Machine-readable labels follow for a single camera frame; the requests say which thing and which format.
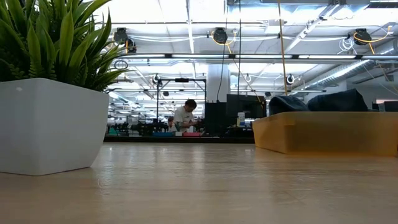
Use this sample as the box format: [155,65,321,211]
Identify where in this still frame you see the dark blue denim bucket hat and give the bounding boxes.
[268,95,309,116]
[307,88,379,113]

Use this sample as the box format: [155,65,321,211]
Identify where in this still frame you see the black cabinet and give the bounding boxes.
[203,100,228,135]

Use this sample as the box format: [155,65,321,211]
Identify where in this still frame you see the person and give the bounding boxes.
[172,98,200,134]

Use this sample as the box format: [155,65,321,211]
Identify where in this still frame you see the black monitor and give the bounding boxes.
[226,93,267,119]
[371,100,398,113]

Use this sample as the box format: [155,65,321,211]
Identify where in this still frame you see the background black robot arms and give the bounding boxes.
[107,121,170,137]

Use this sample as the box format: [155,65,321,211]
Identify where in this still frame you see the long ceiling light bar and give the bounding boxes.
[116,53,398,61]

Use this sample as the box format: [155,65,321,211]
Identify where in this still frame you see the orange plastic bin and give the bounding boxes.
[252,111,398,157]

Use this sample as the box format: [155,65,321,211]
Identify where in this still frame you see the artificial green plant white pot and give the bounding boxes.
[0,0,131,177]

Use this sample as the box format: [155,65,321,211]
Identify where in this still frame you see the black aluminium rig frame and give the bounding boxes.
[104,135,256,144]

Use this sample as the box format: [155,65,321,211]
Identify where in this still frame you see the black background rig frame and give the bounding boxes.
[155,78,208,123]

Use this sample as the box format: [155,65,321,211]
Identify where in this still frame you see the yellow cable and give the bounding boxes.
[277,0,289,96]

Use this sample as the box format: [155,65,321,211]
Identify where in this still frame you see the silver ventilation duct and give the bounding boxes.
[303,58,374,91]

